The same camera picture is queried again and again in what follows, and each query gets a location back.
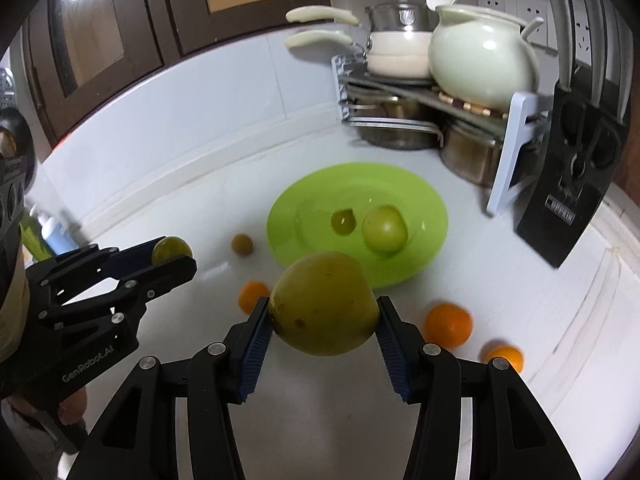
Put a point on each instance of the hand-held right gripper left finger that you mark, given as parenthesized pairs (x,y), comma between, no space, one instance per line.
(252,360)

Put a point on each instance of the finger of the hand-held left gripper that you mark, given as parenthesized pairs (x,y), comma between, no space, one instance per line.
(165,275)
(132,260)

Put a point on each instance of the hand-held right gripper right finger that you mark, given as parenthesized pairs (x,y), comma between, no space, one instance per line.
(395,360)

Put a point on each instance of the small green fruit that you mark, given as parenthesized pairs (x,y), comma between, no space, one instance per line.
(172,250)
(343,222)

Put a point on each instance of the orange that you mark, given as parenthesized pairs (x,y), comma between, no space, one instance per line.
(448,326)
(251,296)
(506,356)

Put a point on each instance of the small brown fruit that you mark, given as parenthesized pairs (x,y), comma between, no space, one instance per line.
(242,245)

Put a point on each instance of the large yellow-green apple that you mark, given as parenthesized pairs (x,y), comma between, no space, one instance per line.
(322,305)

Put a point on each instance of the medium green apple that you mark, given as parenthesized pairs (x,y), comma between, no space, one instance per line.
(384,230)

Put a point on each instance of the green plastic plate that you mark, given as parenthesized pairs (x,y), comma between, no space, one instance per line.
(310,200)

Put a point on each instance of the person's left hand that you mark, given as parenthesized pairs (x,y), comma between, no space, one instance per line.
(75,407)

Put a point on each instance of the white blue bottle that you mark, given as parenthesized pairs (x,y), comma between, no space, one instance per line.
(56,235)

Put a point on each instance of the yellow-green bottle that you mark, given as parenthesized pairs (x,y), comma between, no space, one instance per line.
(32,235)

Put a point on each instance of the brown wooden cabinet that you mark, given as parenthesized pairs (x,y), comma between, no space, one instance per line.
(150,20)

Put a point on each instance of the white kitchen rack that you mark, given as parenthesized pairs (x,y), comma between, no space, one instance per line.
(517,150)

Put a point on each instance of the black knife block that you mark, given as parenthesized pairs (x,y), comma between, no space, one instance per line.
(575,180)

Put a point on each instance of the wooden bead trivet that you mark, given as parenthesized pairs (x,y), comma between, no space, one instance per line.
(472,107)

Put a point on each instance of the cream saucepan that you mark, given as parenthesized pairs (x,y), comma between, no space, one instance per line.
(400,42)
(397,66)

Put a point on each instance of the pale green ceramic pot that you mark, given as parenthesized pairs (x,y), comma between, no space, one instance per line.
(480,57)

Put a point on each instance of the steel pot with glass lid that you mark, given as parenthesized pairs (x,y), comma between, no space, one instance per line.
(400,16)

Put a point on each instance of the white wall socket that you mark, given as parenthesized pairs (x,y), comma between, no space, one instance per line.
(586,29)
(496,6)
(534,17)

